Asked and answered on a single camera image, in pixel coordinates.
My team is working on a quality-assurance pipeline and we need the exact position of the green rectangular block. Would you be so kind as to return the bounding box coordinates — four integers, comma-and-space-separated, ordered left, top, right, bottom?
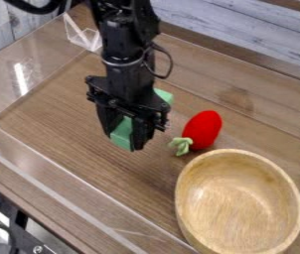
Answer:
109, 88, 173, 151

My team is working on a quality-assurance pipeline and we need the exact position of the brown wooden bowl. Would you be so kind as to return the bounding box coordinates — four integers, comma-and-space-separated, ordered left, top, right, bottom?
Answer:
175, 149, 300, 254

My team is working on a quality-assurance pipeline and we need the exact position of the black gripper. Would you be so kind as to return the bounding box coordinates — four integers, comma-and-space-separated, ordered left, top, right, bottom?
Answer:
84, 75, 171, 150

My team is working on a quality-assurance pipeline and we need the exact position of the clear acrylic corner bracket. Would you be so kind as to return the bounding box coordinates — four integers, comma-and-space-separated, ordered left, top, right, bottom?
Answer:
62, 13, 101, 53

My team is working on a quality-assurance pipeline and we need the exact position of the clear acrylic tray wall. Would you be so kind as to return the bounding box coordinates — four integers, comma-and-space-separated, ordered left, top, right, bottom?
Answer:
0, 12, 300, 254

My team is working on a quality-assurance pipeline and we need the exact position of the red plush strawberry toy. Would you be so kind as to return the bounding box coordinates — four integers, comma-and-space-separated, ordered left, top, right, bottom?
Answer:
168, 110, 223, 156

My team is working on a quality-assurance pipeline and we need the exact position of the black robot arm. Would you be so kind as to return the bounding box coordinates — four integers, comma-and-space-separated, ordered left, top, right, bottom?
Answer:
84, 0, 173, 152

